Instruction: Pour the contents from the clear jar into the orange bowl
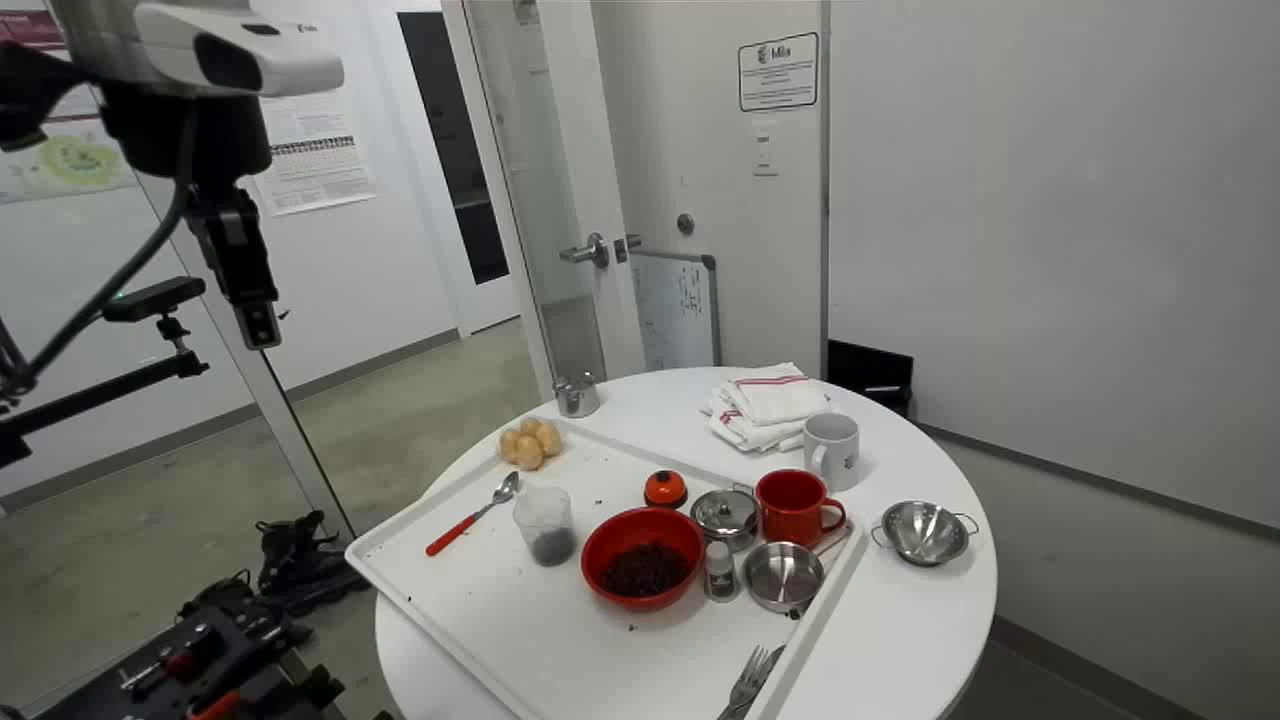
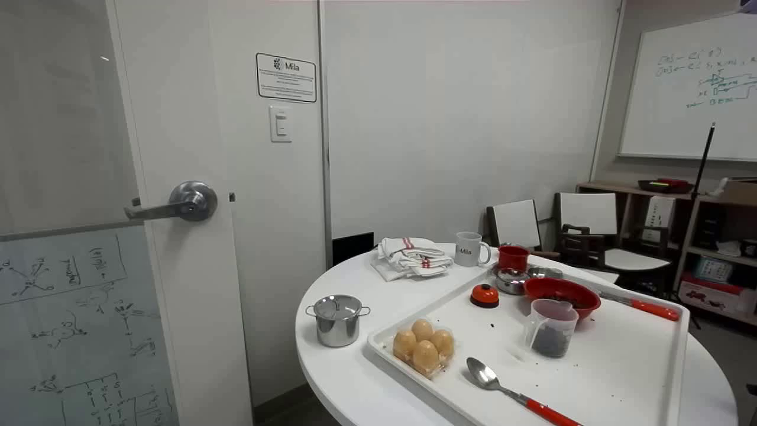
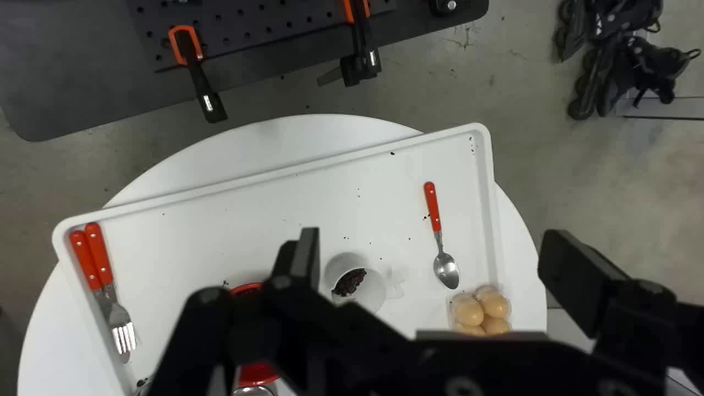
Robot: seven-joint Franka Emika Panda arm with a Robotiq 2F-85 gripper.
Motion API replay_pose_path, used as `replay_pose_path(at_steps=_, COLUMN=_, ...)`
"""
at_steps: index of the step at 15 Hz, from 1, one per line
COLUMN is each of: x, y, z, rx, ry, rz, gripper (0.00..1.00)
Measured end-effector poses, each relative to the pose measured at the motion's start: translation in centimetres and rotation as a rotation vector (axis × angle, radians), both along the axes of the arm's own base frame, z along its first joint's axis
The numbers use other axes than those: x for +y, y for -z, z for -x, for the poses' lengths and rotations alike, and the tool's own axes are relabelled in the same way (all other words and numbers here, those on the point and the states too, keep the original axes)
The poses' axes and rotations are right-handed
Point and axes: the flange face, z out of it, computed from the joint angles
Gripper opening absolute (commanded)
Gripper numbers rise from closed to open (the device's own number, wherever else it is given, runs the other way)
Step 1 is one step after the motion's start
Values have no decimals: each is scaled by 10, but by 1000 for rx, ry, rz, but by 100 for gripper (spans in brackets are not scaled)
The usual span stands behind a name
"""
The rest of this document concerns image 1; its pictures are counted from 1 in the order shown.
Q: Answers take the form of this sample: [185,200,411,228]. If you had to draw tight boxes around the red tomato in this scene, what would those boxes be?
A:
[640,462,697,515]

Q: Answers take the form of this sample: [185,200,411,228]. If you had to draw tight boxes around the small metal pot with lid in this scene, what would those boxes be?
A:
[549,366,607,421]

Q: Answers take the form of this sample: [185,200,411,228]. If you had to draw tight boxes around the red mug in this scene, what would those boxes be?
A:
[753,462,853,553]

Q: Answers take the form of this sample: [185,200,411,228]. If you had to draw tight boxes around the dark beans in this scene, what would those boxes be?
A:
[526,522,580,569]
[600,541,690,599]

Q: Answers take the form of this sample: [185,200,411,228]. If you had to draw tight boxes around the white plastic tray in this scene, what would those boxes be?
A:
[340,412,871,720]

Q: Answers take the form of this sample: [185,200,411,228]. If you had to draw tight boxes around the small metal bowl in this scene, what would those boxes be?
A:
[734,537,826,618]

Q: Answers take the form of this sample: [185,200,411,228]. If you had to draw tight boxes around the small metal strainer cup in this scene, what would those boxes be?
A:
[688,484,762,553]

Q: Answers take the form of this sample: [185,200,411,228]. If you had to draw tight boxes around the white door with dark window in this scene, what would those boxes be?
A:
[390,0,525,334]

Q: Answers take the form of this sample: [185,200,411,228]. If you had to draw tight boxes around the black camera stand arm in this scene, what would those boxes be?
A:
[0,311,215,471]

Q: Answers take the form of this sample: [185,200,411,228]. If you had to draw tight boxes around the orange bowl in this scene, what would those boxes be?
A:
[574,504,707,616]

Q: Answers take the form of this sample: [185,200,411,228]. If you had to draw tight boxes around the green wall poster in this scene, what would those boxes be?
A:
[0,127,141,208]

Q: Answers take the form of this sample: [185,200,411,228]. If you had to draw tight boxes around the metal colander bowl with handles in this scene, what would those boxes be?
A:
[869,494,984,572]

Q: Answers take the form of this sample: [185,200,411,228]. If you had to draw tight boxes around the black stereo camera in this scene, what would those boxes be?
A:
[101,272,211,325]

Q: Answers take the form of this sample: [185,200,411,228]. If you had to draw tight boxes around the white paper wall poster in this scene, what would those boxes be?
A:
[252,88,378,218]

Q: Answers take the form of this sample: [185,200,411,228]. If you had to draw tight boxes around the white wall sign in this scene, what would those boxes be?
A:
[732,26,825,115]

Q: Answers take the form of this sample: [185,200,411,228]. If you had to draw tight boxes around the silver door lever handle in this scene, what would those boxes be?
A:
[557,228,615,274]

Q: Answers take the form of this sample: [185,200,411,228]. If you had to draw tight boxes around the red handled metal spoon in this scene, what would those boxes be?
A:
[418,467,526,558]

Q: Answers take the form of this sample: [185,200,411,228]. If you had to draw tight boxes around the white red-striped cloth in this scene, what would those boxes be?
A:
[701,360,836,461]

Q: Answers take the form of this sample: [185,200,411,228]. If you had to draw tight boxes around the dark beans in bowl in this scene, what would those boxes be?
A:
[600,541,690,599]

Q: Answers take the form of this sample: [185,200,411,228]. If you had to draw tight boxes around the small glass shaker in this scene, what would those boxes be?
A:
[701,537,744,604]

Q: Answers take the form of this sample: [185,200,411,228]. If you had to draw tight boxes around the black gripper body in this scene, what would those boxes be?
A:
[181,175,279,311]

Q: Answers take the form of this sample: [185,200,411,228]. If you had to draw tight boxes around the clear plastic jar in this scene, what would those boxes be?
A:
[509,480,580,572]

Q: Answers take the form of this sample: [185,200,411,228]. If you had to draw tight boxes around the white light switch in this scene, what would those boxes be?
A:
[747,122,782,178]

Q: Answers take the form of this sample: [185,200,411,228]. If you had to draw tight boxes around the black box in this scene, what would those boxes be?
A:
[825,334,921,421]

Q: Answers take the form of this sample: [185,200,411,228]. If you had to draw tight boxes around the small black-framed whiteboard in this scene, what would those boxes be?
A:
[629,244,727,374]

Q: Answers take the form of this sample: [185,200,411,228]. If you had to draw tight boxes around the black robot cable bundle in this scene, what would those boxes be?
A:
[16,175,203,386]

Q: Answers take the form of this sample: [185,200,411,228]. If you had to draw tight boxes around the black red tool case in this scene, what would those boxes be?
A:
[37,572,353,720]

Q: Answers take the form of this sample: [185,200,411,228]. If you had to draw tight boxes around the white mug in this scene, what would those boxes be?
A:
[801,407,869,491]

